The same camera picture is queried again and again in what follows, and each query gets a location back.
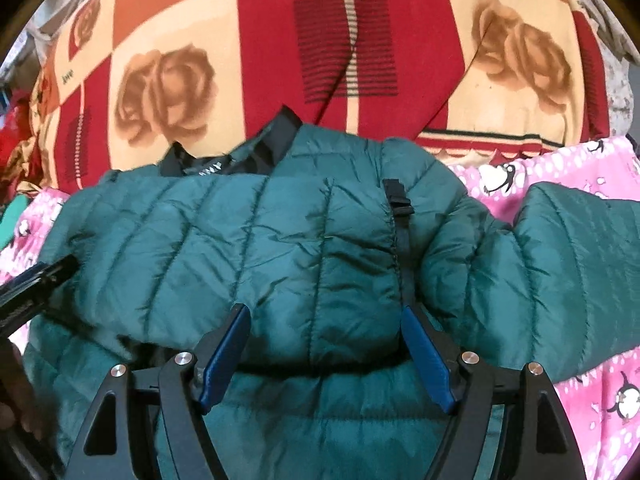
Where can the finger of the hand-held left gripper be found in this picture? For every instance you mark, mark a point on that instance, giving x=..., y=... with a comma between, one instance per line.
x=35, y=285

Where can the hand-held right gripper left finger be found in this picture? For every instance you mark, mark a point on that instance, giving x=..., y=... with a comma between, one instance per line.
x=225, y=355

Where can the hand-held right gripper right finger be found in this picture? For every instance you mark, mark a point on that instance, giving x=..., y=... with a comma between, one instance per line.
x=425, y=355

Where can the green puffer jacket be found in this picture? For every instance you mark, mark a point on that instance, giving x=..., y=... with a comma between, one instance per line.
x=300, y=240

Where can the person's left hand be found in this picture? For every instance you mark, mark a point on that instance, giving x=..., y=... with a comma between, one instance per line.
x=17, y=390

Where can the green cloth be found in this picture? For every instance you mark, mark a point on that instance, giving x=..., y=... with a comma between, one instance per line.
x=12, y=220

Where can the red ruffled cloth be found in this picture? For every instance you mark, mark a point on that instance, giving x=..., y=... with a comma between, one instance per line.
x=12, y=135

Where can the pink penguin print bed sheet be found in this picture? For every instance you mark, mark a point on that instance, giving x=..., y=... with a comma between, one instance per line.
x=615, y=410

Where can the rose print checkered quilt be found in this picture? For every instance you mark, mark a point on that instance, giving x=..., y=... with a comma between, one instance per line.
x=280, y=35

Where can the grey floral cloth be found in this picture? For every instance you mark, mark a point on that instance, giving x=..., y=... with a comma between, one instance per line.
x=607, y=60

